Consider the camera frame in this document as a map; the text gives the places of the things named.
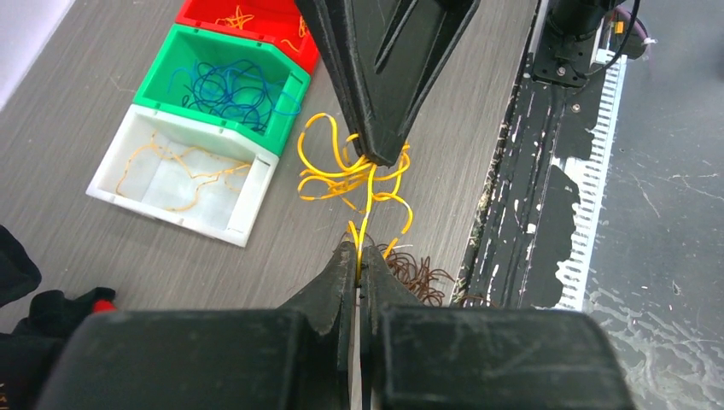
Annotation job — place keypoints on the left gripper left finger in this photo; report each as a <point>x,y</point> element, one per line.
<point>296,356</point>

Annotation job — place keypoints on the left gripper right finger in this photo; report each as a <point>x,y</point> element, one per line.
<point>413,356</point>

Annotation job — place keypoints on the black shirt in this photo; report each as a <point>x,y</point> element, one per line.
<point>30,350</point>

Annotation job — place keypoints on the green plastic bin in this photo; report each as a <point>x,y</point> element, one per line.
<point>240,84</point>

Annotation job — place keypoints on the red plastic bin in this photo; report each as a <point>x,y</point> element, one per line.
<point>277,22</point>

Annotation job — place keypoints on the white plastic bin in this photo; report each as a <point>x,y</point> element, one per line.
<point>203,178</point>

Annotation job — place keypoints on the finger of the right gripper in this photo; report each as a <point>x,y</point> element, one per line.
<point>404,46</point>
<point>331,26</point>

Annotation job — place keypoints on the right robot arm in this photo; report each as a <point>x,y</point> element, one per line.
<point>567,37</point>

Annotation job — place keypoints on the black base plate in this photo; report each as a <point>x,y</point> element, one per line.
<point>532,240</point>

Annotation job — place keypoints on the red shirt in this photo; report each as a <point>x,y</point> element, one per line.
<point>103,306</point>

